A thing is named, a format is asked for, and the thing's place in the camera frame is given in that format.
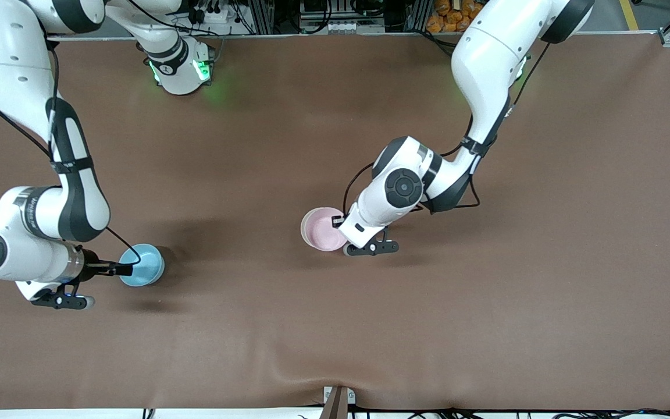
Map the white bowl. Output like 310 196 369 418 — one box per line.
300 208 319 247

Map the light blue bowl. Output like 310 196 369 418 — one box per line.
118 243 166 287

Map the metal bracket with wooden strip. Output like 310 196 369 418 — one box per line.
319 385 357 419

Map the pink bowl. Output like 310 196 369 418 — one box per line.
302 207 350 253

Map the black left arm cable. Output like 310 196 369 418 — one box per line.
343 41 551 217

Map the aluminium frame post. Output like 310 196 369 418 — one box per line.
406 0 433 33
252 0 276 34

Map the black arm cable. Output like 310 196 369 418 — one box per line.
343 41 551 217
0 35 142 268

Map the pile of orange snack packets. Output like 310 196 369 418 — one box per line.
426 0 490 34

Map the brown table mat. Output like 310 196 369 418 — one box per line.
0 33 670 411

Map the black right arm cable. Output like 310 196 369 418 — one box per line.
0 35 142 268

